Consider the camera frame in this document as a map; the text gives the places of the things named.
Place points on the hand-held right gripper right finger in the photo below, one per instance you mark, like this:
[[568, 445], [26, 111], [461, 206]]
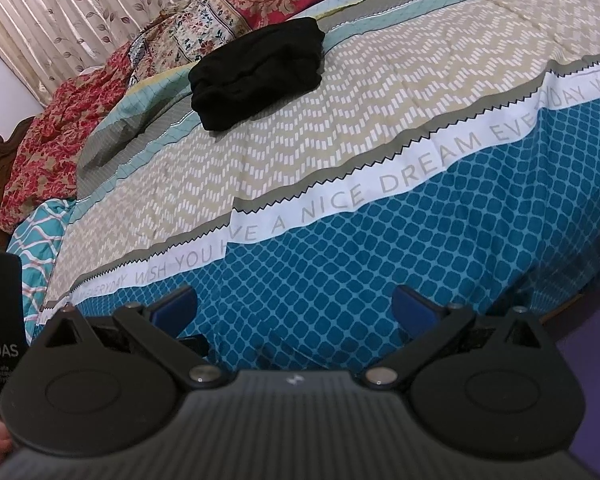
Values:
[[413, 305]]

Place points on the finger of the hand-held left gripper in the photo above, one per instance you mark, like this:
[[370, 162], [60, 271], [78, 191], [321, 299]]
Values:
[[196, 346]]

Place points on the black pants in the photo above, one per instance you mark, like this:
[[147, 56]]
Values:
[[255, 75]]

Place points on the carved wooden headboard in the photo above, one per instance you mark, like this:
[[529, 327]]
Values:
[[0, 160]]

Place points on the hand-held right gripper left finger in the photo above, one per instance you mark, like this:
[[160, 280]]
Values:
[[172, 305]]

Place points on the printed patterned bedspread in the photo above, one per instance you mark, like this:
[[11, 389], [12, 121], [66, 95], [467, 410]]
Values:
[[380, 110]]

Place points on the leaf print curtain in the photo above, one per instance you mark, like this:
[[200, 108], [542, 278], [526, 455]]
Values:
[[55, 10]]

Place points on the red floral patchwork quilt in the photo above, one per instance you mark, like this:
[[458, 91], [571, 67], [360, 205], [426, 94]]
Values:
[[45, 135]]

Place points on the teal white patterned pillow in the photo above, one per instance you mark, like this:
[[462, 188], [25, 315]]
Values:
[[35, 240]]

